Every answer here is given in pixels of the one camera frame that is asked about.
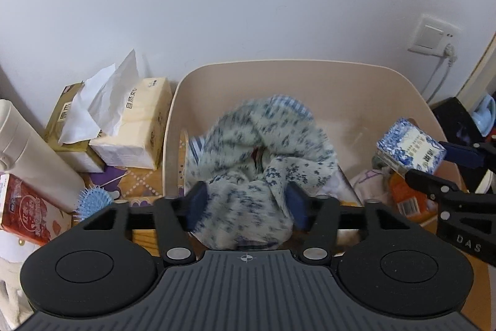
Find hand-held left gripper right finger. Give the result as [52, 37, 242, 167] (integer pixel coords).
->
[286, 181, 421, 262]

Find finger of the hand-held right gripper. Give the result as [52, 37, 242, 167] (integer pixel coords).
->
[437, 140, 496, 174]
[405, 168, 496, 223]

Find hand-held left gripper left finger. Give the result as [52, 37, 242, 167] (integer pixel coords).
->
[73, 181, 208, 264]

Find orange snack packet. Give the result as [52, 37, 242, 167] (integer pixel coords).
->
[387, 172, 441, 217]

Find blue white tissue packet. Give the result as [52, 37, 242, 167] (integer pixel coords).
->
[375, 117, 447, 175]

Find pink cloth with purple print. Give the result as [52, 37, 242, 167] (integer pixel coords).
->
[348, 168, 392, 206]

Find blue floral cloth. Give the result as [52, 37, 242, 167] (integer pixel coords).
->
[185, 94, 338, 250]

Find beige plastic storage bin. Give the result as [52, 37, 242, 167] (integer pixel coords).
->
[163, 60, 464, 231]

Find wooden desktop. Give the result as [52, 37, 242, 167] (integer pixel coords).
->
[132, 195, 496, 331]

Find light blue headphones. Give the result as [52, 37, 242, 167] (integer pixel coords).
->
[470, 94, 495, 138]

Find purple floral table mat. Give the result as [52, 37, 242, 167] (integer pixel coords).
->
[81, 164, 166, 208]

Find cream tissue pack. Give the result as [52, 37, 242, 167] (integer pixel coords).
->
[89, 77, 173, 171]

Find blue hairbrush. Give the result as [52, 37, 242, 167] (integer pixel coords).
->
[73, 184, 121, 225]

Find olive tissue pack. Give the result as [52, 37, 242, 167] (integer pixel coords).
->
[43, 83, 106, 174]

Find white tissue sheet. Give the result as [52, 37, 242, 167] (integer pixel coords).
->
[60, 49, 140, 144]

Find white thermos bottle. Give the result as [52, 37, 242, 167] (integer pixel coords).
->
[0, 99, 87, 214]

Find red drink carton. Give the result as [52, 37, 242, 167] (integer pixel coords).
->
[0, 173, 74, 247]

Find white plug cable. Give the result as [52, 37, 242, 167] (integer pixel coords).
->
[420, 43, 458, 103]

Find white wall switch socket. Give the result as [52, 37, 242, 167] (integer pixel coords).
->
[408, 13, 463, 55]

